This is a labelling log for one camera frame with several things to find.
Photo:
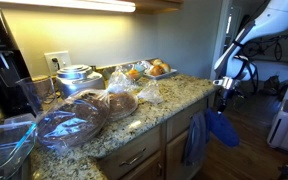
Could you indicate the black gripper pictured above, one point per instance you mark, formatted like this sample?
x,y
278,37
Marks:
x,y
226,96

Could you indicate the blue terry cloth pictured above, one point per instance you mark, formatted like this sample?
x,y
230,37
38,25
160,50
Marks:
x,y
222,128

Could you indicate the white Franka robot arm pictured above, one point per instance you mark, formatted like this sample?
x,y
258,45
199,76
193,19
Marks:
x,y
270,20

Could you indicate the wooden drawer front with hook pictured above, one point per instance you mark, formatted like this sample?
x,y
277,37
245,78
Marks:
x,y
180,120

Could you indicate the grey hanging towel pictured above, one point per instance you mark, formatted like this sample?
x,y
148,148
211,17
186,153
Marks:
x,y
195,140

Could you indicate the dark bag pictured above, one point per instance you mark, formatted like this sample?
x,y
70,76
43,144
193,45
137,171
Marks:
x,y
271,86

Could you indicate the white tray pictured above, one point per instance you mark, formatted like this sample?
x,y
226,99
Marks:
x,y
165,75

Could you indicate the white air conditioner unit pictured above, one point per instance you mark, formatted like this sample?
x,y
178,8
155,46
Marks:
x,y
287,126

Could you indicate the blue hanging towel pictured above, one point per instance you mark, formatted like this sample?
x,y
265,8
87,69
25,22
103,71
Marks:
x,y
174,156

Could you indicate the yellow onion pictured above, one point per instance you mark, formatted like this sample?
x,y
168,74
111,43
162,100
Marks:
x,y
166,67
157,70
157,62

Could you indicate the clear plastic bag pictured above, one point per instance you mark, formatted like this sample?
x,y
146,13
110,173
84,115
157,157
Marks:
x,y
150,93

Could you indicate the bicycle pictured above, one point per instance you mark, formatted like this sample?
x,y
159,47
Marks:
x,y
277,50

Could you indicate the glass bowl with orange fruit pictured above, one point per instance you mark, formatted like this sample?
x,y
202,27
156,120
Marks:
x,y
134,72

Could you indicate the small bagged brown bread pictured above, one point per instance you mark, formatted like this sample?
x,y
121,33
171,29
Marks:
x,y
122,103

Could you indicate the wooden upper cabinets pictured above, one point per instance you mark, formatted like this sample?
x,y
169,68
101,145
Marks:
x,y
157,5

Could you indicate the large bagged brown bread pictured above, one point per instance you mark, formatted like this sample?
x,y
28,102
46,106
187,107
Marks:
x,y
72,121

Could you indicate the under-cabinet light strip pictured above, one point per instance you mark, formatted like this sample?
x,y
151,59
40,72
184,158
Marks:
x,y
84,4

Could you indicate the glass measuring pitcher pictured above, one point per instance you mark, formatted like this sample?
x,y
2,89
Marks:
x,y
39,93

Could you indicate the black soda maker machine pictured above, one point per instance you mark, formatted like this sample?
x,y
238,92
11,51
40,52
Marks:
x,y
4,66

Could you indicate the clear glass bowl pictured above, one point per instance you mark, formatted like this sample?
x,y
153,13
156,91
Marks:
x,y
4,150

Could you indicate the white wall outlet plate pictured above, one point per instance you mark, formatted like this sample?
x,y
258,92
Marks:
x,y
64,60

